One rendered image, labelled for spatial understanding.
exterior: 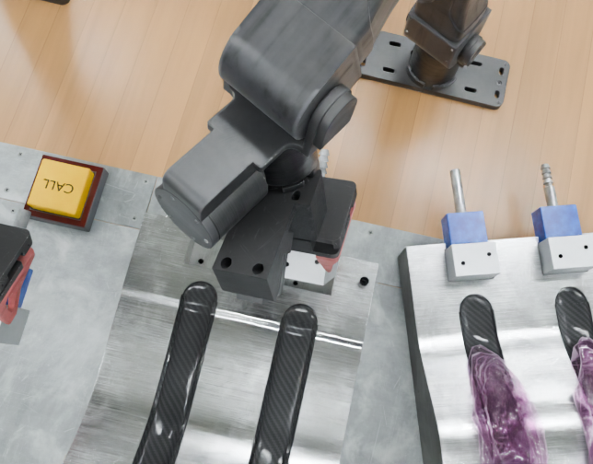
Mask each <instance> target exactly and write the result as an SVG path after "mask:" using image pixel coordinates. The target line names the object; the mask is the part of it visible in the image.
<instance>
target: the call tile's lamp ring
mask: <svg viewBox="0 0 593 464"><path fill-rule="evenodd" d="M44 158H45V159H49V160H53V161H57V162H62V163H65V164H70V165H74V166H79V167H82V168H89V169H90V170H91V171H96V172H97V173H96V176H95V179H94V181H93V184H92V187H91V190H90V193H89V196H88V198H87V203H86V206H85V209H84V212H83V214H82V217H81V220H80V221H78V220H75V219H70V218H66V217H61V216H58V215H50V214H46V213H42V212H38V211H33V210H30V209H29V208H30V206H29V205H28V204H27V202H28V199H29V196H28V199H27V200H26V203H25V206H24V209H25V210H28V211H31V215H32V216H36V217H40V218H44V219H48V220H52V221H56V222H61V223H65V224H69V225H73V226H81V227H85V224H86V221H87V217H88V214H89V211H90V208H91V205H92V203H93V200H94V197H95V194H96V191H97V188H98V186H99V181H100V178H101V174H102V171H103V168H100V167H96V166H91V165H88V164H83V163H79V162H75V161H70V160H66V159H61V158H58V157H50V156H45V155H42V158H41V161H42V160H43V159H44ZM40 166H41V162H40V164H39V167H38V170H37V173H36V175H35V178H34V181H35V179H36V177H37V174H38V171H39V169H40ZM34 181H33V183H32V186H31V188H30V191H29V195H30V193H31V190H32V187H33V184H34Z"/></svg>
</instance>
